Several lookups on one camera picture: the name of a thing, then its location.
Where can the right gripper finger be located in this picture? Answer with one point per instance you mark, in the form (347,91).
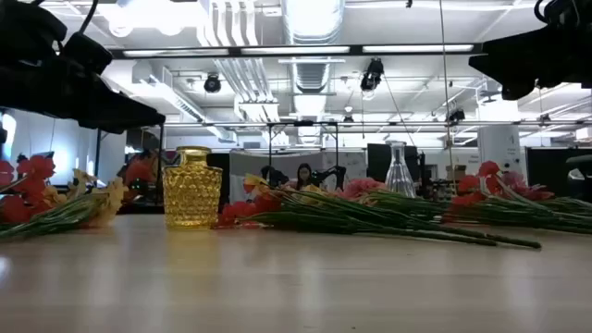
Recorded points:
(504,60)

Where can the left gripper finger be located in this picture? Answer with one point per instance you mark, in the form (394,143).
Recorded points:
(125,113)

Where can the red artificial flower bunch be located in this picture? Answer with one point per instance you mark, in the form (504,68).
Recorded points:
(488,168)
(240,210)
(34,168)

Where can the pink artificial flower bunch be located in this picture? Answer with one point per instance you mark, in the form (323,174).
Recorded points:
(361,187)
(513,179)

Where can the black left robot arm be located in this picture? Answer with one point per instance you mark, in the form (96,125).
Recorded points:
(28,23)

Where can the black background robot arm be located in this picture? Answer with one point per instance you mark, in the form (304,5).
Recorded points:
(330,176)
(275,176)

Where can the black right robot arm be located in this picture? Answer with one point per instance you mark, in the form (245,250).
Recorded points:
(569,11)

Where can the yellow glass vase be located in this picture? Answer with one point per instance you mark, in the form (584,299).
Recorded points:
(192,194)

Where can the clear glass vase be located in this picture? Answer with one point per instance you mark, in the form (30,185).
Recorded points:
(400,182)

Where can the black office chair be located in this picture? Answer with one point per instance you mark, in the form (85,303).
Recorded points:
(580,185)

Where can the black background monitor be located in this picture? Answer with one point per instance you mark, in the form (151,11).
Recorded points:
(377,162)

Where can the person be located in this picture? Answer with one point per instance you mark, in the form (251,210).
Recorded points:
(305,178)

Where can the black aluminium table frame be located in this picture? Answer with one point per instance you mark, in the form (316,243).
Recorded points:
(160,162)

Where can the black ceiling dome camera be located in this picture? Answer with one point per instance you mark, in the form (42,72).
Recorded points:
(212,84)

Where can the black hanging overhead camera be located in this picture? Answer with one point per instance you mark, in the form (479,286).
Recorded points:
(372,74)

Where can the overhead frame light bar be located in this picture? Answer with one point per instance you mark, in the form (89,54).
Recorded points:
(300,49)

